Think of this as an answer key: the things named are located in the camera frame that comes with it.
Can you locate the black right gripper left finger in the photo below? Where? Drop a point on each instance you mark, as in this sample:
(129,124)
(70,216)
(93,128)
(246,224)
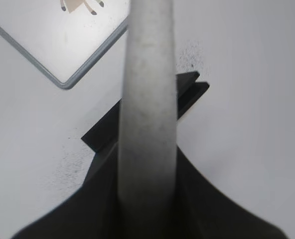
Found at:
(90,213)

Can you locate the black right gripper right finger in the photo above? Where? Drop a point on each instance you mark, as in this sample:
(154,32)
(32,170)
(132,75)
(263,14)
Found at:
(203,212)

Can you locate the white-handled knife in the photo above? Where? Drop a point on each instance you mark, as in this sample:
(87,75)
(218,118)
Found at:
(147,138)

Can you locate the black knife stand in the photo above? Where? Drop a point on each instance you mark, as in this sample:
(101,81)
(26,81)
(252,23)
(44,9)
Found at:
(189,90)

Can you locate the white grey-rimmed cutting board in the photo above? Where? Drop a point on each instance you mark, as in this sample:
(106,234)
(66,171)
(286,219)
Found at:
(63,39)

